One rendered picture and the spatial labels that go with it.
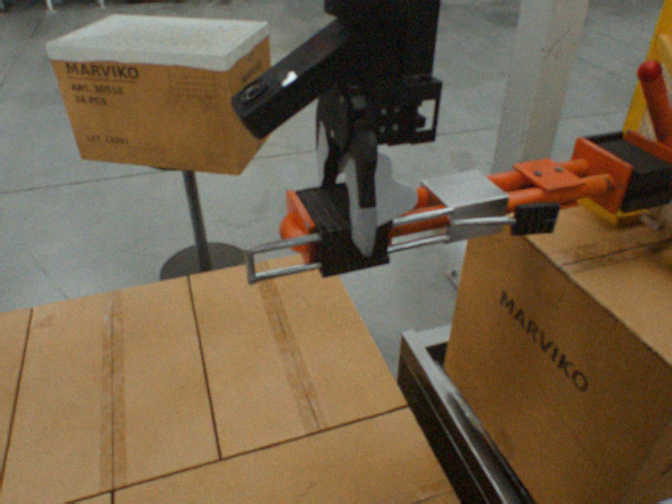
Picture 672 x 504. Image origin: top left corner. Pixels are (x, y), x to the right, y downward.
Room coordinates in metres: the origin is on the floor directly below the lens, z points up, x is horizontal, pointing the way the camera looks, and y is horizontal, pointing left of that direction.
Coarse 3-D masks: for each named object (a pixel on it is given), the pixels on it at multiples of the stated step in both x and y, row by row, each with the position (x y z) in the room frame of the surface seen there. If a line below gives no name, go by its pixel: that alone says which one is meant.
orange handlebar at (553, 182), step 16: (544, 160) 0.55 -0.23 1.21; (576, 160) 0.55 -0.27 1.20; (496, 176) 0.51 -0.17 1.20; (512, 176) 0.52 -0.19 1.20; (528, 176) 0.51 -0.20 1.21; (544, 176) 0.51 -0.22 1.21; (560, 176) 0.51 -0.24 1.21; (576, 176) 0.54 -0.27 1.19; (608, 176) 0.52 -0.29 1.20; (512, 192) 0.48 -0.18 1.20; (528, 192) 0.48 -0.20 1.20; (544, 192) 0.48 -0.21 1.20; (560, 192) 0.49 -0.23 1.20; (576, 192) 0.49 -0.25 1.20; (592, 192) 0.50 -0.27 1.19; (608, 192) 0.51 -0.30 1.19; (416, 208) 0.47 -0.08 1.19; (432, 208) 0.45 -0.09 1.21; (512, 208) 0.46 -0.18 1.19; (560, 208) 0.49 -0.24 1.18; (288, 224) 0.41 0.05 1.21; (416, 224) 0.43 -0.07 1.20; (432, 224) 0.43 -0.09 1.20
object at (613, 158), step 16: (576, 144) 0.57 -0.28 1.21; (592, 144) 0.56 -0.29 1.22; (608, 144) 0.59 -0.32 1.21; (624, 144) 0.59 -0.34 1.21; (640, 144) 0.58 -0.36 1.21; (656, 144) 0.56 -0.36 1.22; (592, 160) 0.55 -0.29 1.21; (608, 160) 0.53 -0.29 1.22; (624, 160) 0.54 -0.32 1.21; (640, 160) 0.54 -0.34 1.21; (656, 160) 0.54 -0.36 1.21; (592, 176) 0.54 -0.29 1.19; (624, 176) 0.50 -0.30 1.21; (640, 176) 0.50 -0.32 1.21; (656, 176) 0.51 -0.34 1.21; (624, 192) 0.50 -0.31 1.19; (640, 192) 0.51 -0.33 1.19; (656, 192) 0.51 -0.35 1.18; (608, 208) 0.51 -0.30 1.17; (624, 208) 0.50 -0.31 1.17; (640, 208) 0.50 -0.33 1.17
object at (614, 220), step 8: (576, 200) 0.70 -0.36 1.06; (584, 200) 0.68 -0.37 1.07; (592, 208) 0.67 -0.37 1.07; (600, 208) 0.65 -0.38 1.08; (600, 216) 0.65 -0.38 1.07; (608, 216) 0.64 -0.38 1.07; (616, 216) 0.63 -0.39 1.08; (624, 216) 0.63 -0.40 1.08; (632, 216) 0.63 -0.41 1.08; (640, 216) 0.64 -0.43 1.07; (616, 224) 0.62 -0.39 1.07; (624, 224) 0.63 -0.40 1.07
